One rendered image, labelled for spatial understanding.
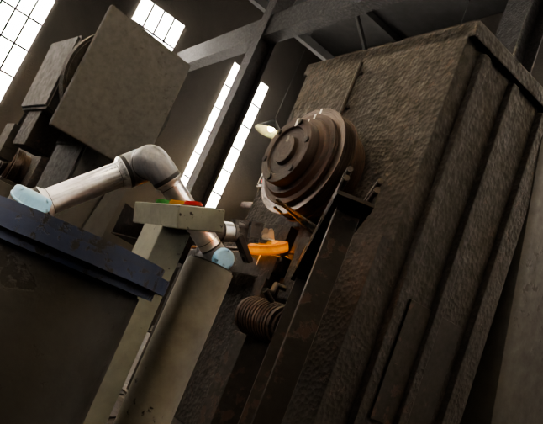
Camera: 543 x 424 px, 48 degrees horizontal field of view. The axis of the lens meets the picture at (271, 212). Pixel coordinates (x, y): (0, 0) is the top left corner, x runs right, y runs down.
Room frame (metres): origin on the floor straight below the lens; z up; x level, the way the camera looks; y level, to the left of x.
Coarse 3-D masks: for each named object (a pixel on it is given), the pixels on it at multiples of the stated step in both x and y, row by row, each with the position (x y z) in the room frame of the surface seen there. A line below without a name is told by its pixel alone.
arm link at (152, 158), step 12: (144, 156) 1.90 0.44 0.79; (156, 156) 1.89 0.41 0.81; (168, 156) 1.92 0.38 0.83; (144, 168) 1.91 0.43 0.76; (156, 168) 1.89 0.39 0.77; (168, 168) 1.89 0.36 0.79; (156, 180) 1.90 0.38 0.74; (168, 180) 1.90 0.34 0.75; (180, 180) 1.94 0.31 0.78; (168, 192) 1.93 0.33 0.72; (180, 192) 1.93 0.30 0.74; (204, 240) 1.99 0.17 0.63; (216, 240) 2.01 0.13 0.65; (204, 252) 2.02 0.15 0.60; (216, 252) 2.00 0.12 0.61; (228, 252) 2.01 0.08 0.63; (228, 264) 2.01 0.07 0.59
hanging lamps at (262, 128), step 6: (462, 18) 7.98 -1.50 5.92; (300, 60) 11.35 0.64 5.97; (270, 120) 11.27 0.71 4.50; (258, 126) 11.41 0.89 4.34; (264, 126) 11.47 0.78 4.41; (270, 126) 11.06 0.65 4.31; (276, 126) 11.16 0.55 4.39; (264, 132) 11.59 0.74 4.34; (270, 132) 11.57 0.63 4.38; (276, 132) 11.51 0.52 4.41
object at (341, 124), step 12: (336, 120) 2.19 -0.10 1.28; (348, 132) 2.16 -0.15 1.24; (348, 144) 2.14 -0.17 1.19; (336, 156) 2.12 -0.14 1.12; (348, 156) 2.13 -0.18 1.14; (336, 168) 2.11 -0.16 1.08; (324, 180) 2.13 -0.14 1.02; (336, 180) 2.14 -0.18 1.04; (264, 192) 2.44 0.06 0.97; (312, 192) 2.17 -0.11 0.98; (324, 192) 2.16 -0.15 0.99; (276, 204) 2.33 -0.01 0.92; (288, 204) 2.26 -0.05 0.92; (300, 204) 2.20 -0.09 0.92; (312, 204) 2.20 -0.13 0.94; (288, 216) 2.32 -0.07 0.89
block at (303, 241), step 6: (300, 240) 2.12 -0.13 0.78; (306, 240) 2.09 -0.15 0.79; (300, 246) 2.11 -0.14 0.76; (294, 252) 2.13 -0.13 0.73; (300, 252) 2.10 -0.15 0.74; (294, 258) 2.11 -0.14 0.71; (294, 264) 2.10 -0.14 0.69; (288, 270) 2.12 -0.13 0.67; (288, 276) 2.11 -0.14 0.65; (282, 282) 2.13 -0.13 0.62; (288, 282) 2.10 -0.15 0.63; (288, 288) 2.09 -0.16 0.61; (282, 294) 2.10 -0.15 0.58; (288, 294) 2.07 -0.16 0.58; (282, 300) 2.11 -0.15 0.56
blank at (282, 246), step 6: (252, 246) 2.27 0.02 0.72; (258, 246) 2.26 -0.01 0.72; (264, 246) 2.25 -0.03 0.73; (270, 246) 2.24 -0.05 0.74; (276, 246) 2.25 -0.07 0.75; (282, 246) 2.26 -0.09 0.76; (252, 252) 2.28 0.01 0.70; (258, 252) 2.26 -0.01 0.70; (264, 252) 2.25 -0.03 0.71; (270, 252) 2.25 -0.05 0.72; (276, 252) 2.25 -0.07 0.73; (282, 252) 2.27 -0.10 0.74
